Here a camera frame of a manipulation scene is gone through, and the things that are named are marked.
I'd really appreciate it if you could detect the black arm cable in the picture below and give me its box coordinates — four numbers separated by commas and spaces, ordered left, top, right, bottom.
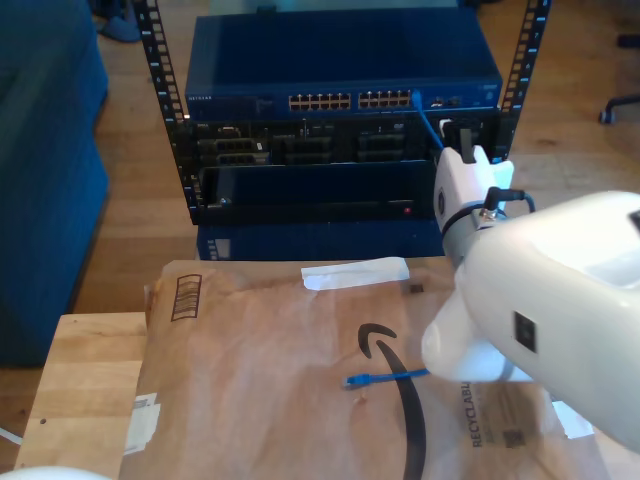
485, 184, 537, 216

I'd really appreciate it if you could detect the white paper label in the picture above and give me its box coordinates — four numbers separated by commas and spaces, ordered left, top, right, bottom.
552, 407, 596, 441
123, 393, 162, 457

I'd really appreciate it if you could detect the blue network cable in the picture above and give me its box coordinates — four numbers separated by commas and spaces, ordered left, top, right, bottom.
342, 88, 446, 391

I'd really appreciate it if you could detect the black rack server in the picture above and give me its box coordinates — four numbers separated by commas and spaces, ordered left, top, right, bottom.
192, 115, 501, 166

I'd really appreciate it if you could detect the blue device under rack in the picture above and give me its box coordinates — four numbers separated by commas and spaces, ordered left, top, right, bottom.
195, 223, 449, 262

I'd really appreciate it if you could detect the grey slipper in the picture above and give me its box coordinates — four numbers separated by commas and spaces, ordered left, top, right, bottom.
97, 14, 142, 44

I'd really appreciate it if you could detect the blue network switch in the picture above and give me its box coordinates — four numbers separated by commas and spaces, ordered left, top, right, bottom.
183, 13, 504, 121

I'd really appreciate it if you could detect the blue sofa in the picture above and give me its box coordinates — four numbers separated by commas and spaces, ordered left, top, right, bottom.
0, 0, 111, 369

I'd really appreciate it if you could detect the black rack frame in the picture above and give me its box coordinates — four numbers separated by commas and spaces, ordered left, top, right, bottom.
133, 0, 554, 226

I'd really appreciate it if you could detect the brown packing paper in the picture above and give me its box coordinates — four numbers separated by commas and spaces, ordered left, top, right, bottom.
118, 257, 614, 480

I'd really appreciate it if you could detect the white tape strip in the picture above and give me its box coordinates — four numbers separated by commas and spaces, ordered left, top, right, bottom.
300, 257, 411, 292

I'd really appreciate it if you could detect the black office chair base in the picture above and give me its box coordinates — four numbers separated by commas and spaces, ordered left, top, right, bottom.
598, 32, 640, 126

